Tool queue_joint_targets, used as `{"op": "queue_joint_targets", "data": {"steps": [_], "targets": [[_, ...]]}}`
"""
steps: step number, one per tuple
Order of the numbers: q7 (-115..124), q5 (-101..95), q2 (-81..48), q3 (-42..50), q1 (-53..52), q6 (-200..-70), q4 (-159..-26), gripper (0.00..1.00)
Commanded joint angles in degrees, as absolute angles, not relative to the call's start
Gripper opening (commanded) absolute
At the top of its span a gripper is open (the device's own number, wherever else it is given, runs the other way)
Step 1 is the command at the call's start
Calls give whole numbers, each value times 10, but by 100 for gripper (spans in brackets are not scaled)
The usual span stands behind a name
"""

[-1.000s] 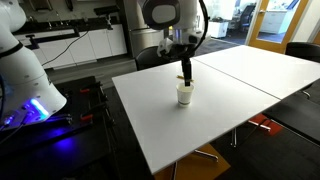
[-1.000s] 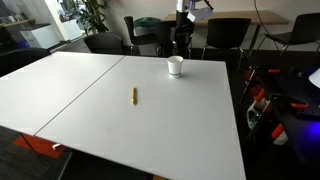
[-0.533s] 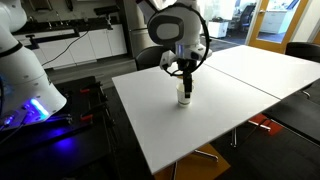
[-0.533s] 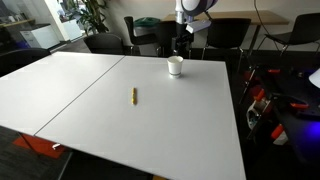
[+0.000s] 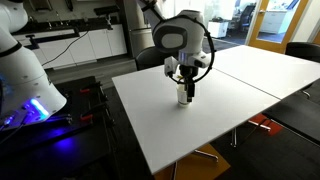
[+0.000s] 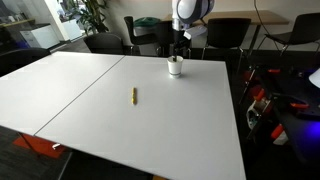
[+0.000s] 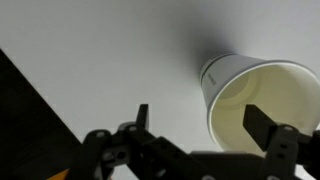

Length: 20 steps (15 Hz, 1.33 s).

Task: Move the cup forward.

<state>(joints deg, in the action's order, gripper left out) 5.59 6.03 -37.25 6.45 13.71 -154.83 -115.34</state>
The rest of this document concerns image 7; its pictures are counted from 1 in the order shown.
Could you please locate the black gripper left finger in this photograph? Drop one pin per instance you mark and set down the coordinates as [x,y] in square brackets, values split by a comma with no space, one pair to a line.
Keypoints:
[133,150]

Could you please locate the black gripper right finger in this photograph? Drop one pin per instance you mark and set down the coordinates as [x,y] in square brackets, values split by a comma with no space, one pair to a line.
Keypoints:
[280,146]

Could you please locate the white paper cup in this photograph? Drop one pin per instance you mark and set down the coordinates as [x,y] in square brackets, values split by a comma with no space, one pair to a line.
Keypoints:
[283,90]

